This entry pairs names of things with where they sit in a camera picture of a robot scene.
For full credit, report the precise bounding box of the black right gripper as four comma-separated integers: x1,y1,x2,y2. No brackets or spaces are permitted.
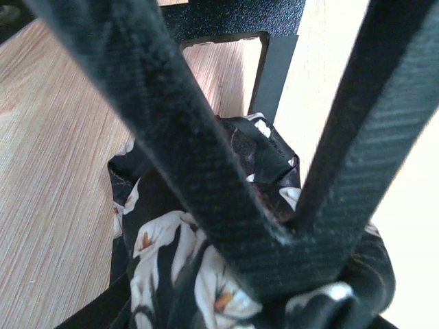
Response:
161,0,305,119

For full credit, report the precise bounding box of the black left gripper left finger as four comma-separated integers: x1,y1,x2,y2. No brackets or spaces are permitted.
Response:
56,273,131,329

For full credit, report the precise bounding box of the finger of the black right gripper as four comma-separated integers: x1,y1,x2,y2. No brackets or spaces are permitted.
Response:
296,1,438,240
28,1,357,301

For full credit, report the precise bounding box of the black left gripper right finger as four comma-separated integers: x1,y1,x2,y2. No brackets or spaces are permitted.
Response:
356,313,398,329

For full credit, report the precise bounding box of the black white patterned tie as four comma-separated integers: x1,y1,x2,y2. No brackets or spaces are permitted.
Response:
108,112,397,329

